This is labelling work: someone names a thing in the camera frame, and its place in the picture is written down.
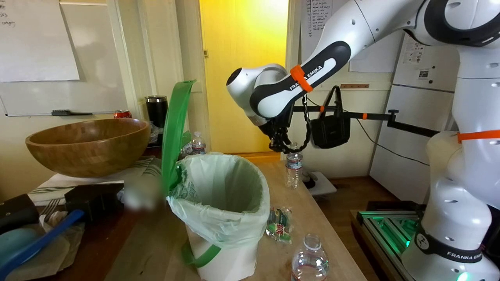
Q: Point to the black flat object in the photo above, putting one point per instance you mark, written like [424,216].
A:
[18,212]

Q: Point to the white tall cabinet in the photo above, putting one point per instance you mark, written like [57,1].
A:
[400,157]

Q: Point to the white compost bin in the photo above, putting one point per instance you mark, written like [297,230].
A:
[229,263]

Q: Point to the white whiteboard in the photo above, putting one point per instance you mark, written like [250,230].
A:
[36,41]

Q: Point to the silver box with green light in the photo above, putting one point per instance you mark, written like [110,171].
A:
[388,229]

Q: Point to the black boom with hanging bag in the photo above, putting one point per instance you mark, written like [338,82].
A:
[375,116]

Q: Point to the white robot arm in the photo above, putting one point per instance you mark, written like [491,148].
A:
[458,219]

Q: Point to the teal plate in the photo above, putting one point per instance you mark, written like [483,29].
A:
[13,244]

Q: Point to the white bin with green liner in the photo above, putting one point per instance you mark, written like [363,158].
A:
[224,229]

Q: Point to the black hanging bag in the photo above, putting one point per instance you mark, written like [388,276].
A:
[330,130]

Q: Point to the white flat box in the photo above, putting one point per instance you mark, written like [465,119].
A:
[322,188]

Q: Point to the striped dish towel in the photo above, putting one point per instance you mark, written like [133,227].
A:
[141,190]

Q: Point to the wooden bowl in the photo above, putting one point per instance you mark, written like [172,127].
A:
[88,149]

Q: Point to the black tumbler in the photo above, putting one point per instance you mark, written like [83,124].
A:
[157,110]

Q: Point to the small clear water bottle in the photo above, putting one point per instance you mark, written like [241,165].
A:
[310,263]
[293,173]

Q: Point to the black marker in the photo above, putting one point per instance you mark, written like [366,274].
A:
[71,113]

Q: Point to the red can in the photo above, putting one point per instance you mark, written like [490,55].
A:
[122,115]

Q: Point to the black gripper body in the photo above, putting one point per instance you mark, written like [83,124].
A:
[283,130]

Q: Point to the newspaper sheet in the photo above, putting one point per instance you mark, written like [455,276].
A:
[68,183]

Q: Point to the yellow door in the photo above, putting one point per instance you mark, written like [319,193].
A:
[235,41]

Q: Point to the green bin lid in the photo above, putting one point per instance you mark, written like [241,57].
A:
[174,135]

